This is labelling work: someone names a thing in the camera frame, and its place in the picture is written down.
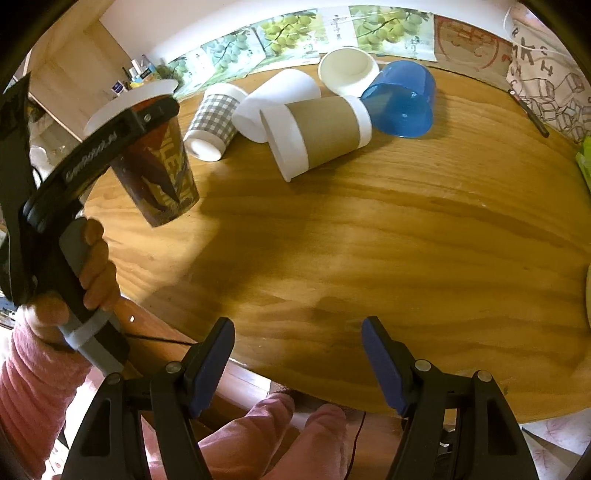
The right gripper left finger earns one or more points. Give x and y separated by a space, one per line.
109 443

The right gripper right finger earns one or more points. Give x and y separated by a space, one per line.
456 427

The brown printed plastic cup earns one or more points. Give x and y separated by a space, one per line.
154 171

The pink sleeved forearm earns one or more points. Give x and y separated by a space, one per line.
38 383

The grey checkered paper cup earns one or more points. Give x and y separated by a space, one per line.
211 129

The brown sleeved paper cup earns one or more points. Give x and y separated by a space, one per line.
306 134

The white frosted plastic cup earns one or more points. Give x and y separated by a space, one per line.
287 86

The blue plastic cup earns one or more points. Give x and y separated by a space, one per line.
401 99

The white paper cup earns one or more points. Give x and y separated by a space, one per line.
348 71

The wooden bookshelf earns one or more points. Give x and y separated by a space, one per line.
76 81

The green tissue pack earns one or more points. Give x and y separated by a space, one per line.
583 160

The dark pen on table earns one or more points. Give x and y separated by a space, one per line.
529 112

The green grape paper sheet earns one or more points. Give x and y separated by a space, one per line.
301 38

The brown cardboard sheet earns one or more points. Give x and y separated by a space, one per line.
467 49

